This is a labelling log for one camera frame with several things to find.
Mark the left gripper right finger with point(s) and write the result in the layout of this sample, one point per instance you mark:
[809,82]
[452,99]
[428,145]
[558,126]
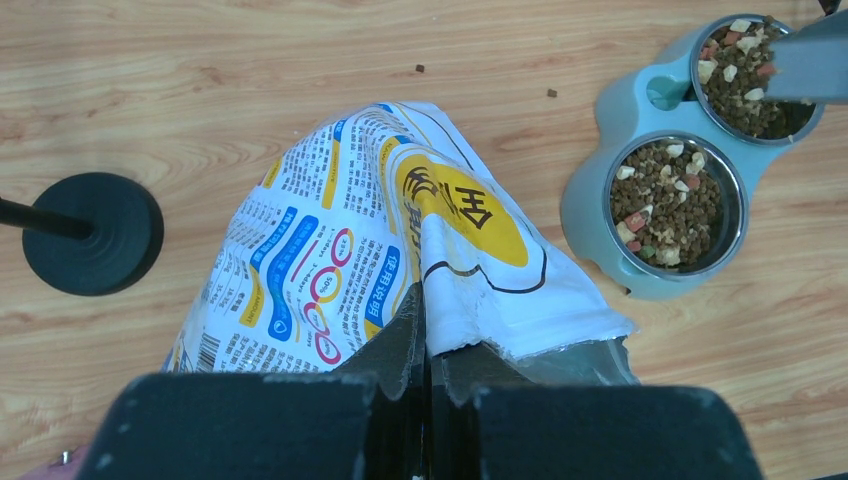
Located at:
[491,422]

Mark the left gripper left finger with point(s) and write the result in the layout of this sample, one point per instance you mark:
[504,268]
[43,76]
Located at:
[362,420]

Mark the pet food bag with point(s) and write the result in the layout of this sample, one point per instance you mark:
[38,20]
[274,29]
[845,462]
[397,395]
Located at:
[373,215]

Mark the metal scoop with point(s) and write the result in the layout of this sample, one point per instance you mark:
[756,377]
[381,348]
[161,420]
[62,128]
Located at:
[811,63]

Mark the front steel bowl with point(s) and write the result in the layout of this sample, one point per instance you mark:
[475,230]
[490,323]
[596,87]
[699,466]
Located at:
[677,206]

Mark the steel bowl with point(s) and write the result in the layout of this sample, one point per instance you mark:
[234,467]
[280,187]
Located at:
[731,65]
[677,206]

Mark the rear steel bowl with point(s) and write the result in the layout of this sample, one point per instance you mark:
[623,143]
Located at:
[731,65]

